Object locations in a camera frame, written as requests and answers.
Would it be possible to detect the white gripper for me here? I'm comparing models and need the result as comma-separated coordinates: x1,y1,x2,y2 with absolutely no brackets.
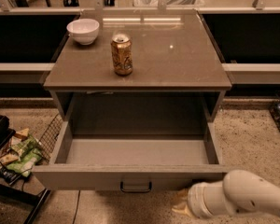
172,181,232,219

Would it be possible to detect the grey top drawer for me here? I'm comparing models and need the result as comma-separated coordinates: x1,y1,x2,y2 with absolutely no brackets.
33,124,231,191

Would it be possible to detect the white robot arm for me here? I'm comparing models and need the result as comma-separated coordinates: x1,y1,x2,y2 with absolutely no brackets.
172,170,280,219

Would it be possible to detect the grey drawer cabinet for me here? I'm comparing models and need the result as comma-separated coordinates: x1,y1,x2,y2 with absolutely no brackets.
44,10,231,113

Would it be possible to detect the gold soda can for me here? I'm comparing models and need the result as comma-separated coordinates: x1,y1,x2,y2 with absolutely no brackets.
111,33,133,76

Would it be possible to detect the green snack bag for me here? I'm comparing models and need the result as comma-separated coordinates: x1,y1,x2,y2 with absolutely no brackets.
7,135,43,177

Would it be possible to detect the white ceramic bowl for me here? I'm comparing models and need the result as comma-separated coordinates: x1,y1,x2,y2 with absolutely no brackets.
66,19,100,45

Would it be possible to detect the clear plastic bin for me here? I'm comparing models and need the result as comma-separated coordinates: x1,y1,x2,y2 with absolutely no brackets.
133,0,204,7

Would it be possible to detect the black drawer handle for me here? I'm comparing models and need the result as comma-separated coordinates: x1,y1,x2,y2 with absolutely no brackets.
119,181,152,193

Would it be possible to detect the black wire basket left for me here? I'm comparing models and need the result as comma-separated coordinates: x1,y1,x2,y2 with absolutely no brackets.
38,115,63,161

